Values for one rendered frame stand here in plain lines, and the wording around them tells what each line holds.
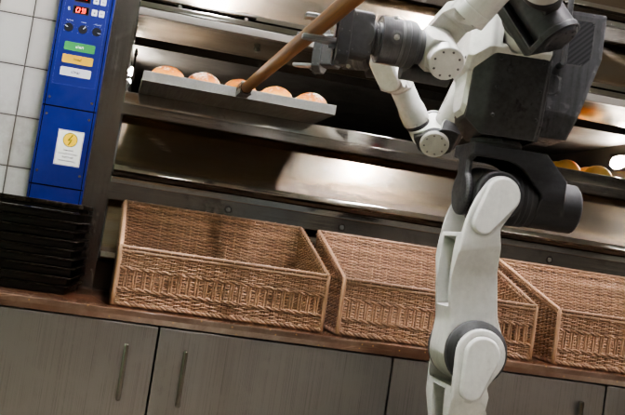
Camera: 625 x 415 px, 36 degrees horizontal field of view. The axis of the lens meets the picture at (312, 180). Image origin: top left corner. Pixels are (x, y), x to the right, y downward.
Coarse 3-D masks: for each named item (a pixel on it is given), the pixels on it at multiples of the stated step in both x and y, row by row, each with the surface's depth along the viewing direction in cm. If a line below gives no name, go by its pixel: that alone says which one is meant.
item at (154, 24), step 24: (144, 24) 282; (168, 24) 280; (192, 24) 278; (216, 24) 279; (216, 48) 296; (240, 48) 293; (264, 48) 290; (312, 48) 285; (336, 72) 304; (360, 72) 301; (600, 96) 302; (600, 120) 320; (624, 120) 316
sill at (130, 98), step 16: (128, 96) 288; (144, 96) 289; (176, 112) 290; (192, 112) 291; (208, 112) 292; (224, 112) 293; (240, 112) 294; (272, 128) 296; (288, 128) 297; (304, 128) 298; (320, 128) 299; (336, 128) 300; (368, 144) 302; (384, 144) 303; (400, 144) 304; (576, 176) 315; (592, 176) 316; (608, 176) 317
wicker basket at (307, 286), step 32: (128, 224) 281; (160, 224) 283; (192, 224) 286; (224, 224) 288; (256, 224) 290; (128, 256) 237; (160, 256) 239; (192, 256) 240; (224, 256) 285; (128, 288) 237; (192, 288) 280; (224, 288) 242; (256, 288) 244; (288, 288) 246; (320, 288) 247; (256, 320) 243; (288, 320) 245; (320, 320) 247
